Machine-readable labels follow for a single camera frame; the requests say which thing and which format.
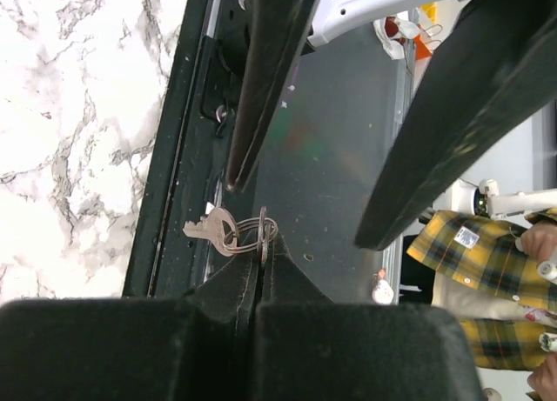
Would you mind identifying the black mounting rail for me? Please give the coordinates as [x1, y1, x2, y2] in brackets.
[123, 0, 249, 297]

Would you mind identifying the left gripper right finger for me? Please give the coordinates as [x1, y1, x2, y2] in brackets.
[254, 236, 484, 400]

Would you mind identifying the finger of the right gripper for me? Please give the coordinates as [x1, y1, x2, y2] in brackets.
[355, 0, 556, 251]
[226, 0, 319, 191]

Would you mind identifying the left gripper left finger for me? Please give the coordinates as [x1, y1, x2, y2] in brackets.
[1, 233, 264, 400]

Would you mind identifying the silver key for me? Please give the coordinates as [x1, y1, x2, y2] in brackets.
[183, 207, 279, 265]

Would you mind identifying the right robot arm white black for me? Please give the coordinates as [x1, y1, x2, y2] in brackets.
[226, 0, 556, 251]

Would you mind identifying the person in yellow plaid shirt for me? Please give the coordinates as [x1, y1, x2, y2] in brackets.
[399, 208, 556, 400]

